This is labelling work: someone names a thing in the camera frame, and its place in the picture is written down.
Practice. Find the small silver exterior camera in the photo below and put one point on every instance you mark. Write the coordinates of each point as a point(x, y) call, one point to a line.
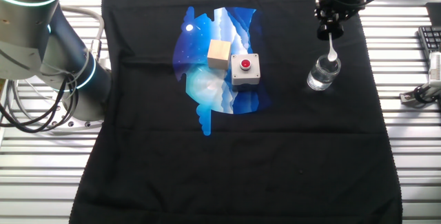
point(435, 67)

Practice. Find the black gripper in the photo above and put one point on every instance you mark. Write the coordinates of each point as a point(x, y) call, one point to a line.
point(344, 0)

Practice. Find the wooden cube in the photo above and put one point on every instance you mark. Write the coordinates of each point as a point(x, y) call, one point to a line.
point(218, 53)

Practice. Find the aluminium camera bracket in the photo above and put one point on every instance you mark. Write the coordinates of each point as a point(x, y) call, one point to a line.
point(408, 98)

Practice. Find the grey box with red button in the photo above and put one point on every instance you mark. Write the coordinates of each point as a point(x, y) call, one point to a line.
point(244, 72)

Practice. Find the clear glass jar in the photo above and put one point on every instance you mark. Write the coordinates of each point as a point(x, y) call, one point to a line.
point(320, 79)

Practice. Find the black cloth with blue print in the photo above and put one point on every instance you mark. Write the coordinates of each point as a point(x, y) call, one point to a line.
point(241, 165)

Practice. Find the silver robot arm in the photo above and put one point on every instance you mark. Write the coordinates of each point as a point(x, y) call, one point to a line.
point(27, 27)

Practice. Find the black keyboard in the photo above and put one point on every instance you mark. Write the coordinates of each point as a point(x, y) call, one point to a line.
point(430, 39)

